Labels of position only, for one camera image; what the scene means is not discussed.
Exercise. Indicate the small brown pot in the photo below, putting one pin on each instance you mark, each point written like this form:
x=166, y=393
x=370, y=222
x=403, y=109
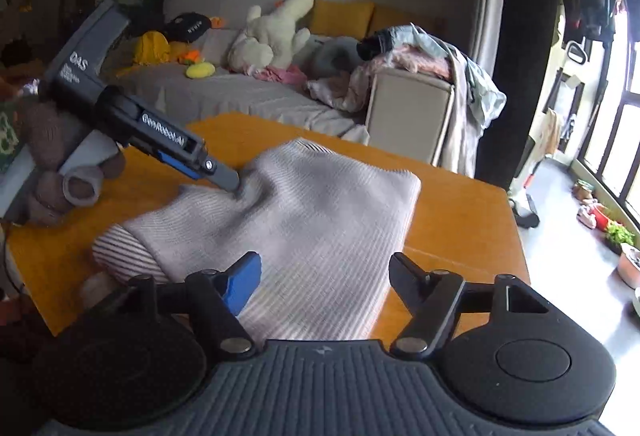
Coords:
x=583, y=190

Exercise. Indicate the hanging beige cloth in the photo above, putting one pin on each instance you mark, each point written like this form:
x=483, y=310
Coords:
x=551, y=131

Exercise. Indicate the floral white cloth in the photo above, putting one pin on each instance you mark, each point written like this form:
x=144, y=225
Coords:
x=340, y=91

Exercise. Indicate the white plush toy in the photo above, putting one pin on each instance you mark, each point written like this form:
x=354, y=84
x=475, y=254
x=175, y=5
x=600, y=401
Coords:
x=270, y=36

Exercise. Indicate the grey striped sweater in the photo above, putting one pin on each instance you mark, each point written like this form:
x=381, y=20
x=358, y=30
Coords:
x=325, y=226

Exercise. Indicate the dark screen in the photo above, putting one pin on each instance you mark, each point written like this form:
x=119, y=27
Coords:
x=145, y=8

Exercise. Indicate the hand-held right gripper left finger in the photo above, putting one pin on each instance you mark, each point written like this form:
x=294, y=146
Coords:
x=244, y=286

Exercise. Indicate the small orange plush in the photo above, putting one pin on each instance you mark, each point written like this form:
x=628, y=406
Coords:
x=216, y=22

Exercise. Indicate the yellow backpack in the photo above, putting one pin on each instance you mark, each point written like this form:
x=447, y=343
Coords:
x=150, y=47

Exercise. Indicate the black window frame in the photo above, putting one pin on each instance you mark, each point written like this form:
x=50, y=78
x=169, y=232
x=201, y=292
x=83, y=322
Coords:
x=617, y=136

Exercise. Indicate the pink bowl planter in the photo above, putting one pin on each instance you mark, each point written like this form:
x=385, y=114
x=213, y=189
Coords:
x=629, y=266

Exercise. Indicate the yellow-green plush toy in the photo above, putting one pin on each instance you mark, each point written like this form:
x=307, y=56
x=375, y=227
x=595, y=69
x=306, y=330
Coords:
x=200, y=71

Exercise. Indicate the small green plant tray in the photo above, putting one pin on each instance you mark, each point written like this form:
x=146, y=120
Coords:
x=619, y=236

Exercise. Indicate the grey neck pillow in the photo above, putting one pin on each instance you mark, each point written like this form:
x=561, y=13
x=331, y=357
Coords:
x=330, y=56

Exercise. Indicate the yellow sofa cushion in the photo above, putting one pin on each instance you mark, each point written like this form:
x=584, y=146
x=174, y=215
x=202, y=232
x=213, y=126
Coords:
x=342, y=16
x=395, y=18

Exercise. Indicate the pink cloth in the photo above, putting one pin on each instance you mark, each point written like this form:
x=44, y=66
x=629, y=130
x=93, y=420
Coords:
x=280, y=76

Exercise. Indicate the orange toy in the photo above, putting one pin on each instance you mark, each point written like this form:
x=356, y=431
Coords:
x=191, y=57

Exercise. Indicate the pink garment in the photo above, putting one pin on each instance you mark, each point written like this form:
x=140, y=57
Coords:
x=415, y=61

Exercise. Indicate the grey covered sofa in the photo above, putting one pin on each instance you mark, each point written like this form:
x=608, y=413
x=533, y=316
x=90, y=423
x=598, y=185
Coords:
x=225, y=96

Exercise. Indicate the red pot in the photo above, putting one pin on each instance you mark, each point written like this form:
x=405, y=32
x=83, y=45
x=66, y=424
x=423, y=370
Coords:
x=595, y=215

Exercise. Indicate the black cap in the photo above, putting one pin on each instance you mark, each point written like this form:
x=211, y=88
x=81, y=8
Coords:
x=187, y=26

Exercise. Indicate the person's left hand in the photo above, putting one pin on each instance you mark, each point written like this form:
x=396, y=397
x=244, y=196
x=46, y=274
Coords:
x=47, y=136

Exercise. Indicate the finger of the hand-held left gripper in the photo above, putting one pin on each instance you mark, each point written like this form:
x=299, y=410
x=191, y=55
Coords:
x=182, y=167

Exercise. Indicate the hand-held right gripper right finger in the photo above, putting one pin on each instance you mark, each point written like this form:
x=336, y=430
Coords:
x=407, y=281

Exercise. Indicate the dark knit garment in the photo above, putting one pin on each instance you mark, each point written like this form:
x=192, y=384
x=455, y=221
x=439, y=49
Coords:
x=372, y=48

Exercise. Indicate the yellow plush toy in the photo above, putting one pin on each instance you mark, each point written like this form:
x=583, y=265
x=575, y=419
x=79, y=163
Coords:
x=179, y=50

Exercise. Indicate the pale green garment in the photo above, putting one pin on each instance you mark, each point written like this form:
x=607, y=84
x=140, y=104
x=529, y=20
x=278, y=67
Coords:
x=480, y=91

